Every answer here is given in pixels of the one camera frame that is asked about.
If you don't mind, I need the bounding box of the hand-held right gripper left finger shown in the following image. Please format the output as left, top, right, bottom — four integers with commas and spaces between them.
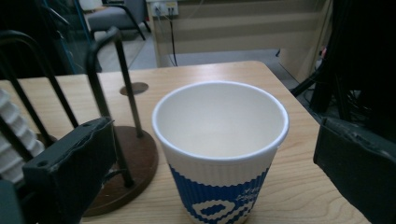
21, 116, 118, 224

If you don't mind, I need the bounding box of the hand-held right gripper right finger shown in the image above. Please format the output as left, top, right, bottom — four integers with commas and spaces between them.
312, 116, 396, 224

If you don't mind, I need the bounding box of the stack of ribbed paper cups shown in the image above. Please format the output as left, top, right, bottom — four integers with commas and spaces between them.
0, 88, 47, 185

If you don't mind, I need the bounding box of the dark wire cup holder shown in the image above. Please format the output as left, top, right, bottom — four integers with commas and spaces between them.
0, 26, 160, 218

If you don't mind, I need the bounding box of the blue white paper cup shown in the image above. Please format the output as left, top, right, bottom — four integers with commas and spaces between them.
151, 80, 290, 224

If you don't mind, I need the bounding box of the black metal stand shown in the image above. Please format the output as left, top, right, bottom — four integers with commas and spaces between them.
289, 0, 396, 144

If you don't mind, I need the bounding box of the dark round table grommet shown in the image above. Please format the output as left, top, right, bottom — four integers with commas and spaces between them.
120, 81, 149, 97

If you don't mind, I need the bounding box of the grey armchair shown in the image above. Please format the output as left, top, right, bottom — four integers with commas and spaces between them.
78, 0, 152, 42

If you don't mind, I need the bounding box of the beige panelled partition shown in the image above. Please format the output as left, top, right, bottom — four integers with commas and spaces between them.
146, 0, 332, 83

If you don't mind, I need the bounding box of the black hanging power cable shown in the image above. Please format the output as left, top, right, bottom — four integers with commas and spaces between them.
167, 7, 179, 67

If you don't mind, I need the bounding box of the white wall power outlet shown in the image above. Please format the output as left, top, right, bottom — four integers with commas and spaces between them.
146, 0, 180, 18

